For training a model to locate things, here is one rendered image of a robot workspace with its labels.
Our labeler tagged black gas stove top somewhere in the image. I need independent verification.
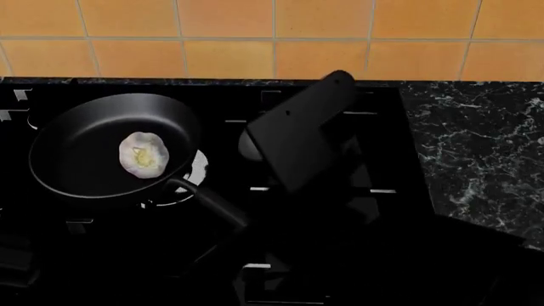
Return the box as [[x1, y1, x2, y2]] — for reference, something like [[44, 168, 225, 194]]
[[0, 76, 436, 306]]

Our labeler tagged black frying pan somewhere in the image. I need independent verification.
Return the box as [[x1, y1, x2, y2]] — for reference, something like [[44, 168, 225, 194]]
[[28, 93, 249, 230]]

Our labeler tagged white garlic bulb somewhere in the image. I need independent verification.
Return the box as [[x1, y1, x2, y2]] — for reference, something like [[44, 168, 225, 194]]
[[118, 131, 171, 179]]

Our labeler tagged silver stove burner ring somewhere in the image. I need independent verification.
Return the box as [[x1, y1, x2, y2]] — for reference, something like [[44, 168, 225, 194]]
[[139, 148, 210, 207]]

